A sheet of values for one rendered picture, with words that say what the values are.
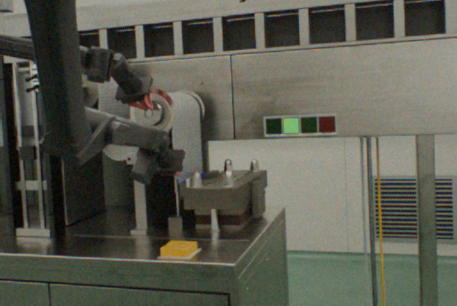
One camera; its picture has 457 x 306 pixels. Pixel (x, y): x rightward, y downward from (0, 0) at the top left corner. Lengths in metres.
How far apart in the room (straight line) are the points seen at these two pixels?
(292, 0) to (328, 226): 2.69
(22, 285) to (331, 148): 2.98
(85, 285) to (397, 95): 1.09
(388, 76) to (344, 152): 2.39
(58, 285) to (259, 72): 0.92
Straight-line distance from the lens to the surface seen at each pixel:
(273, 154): 4.11
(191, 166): 1.60
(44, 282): 1.45
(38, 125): 1.55
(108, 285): 1.35
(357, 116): 1.68
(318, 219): 4.14
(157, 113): 1.46
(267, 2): 1.75
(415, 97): 1.68
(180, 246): 1.23
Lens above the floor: 1.25
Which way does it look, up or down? 3 degrees down
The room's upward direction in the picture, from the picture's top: 3 degrees counter-clockwise
